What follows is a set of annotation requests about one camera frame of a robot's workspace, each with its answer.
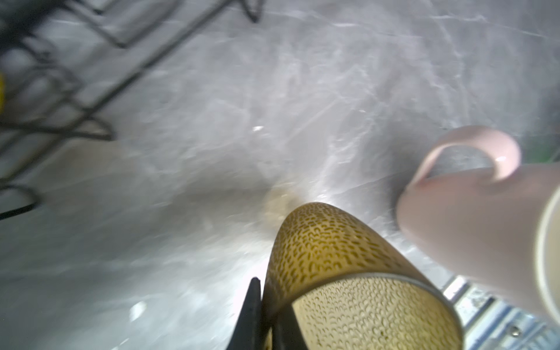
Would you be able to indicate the pink mug white inside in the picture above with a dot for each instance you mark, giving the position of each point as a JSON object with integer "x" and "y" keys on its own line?
{"x": 498, "y": 227}

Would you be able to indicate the black wire dish rack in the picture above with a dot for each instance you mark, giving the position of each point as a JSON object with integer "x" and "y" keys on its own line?
{"x": 119, "y": 23}

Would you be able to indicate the olive glass cup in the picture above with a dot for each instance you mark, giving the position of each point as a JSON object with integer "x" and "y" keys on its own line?
{"x": 334, "y": 283}

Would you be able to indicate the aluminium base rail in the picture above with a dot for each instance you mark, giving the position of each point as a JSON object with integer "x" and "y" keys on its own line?
{"x": 491, "y": 323}

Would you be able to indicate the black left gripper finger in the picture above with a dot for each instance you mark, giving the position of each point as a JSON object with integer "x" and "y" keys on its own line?
{"x": 247, "y": 334}

